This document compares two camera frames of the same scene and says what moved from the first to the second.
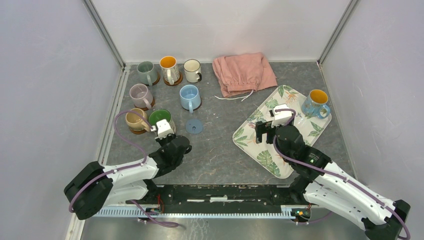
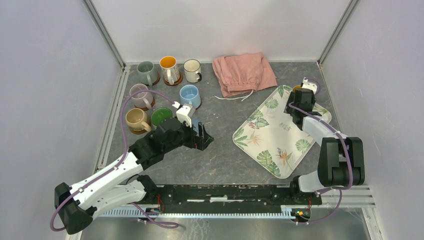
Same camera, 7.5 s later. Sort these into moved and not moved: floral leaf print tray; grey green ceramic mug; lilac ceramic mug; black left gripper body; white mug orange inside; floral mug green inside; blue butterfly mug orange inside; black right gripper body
Moved: black right gripper body; black left gripper body; blue butterfly mug orange inside
Not moved: floral leaf print tray; lilac ceramic mug; grey green ceramic mug; white mug orange inside; floral mug green inside
